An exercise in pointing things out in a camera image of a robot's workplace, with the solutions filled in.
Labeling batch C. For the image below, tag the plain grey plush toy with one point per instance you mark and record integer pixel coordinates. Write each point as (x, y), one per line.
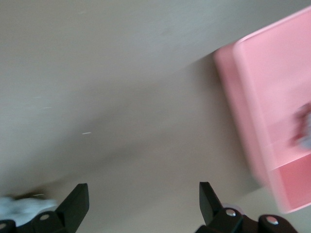
(305, 126)

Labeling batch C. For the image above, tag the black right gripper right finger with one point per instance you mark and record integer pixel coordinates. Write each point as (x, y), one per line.
(211, 211)

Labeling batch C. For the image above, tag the pink plastic box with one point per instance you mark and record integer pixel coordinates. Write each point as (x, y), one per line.
(267, 85)

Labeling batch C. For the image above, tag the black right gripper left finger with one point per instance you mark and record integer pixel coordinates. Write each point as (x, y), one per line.
(73, 208)

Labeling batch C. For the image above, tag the grey plush toy white belly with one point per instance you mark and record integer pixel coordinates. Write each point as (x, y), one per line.
(22, 206)

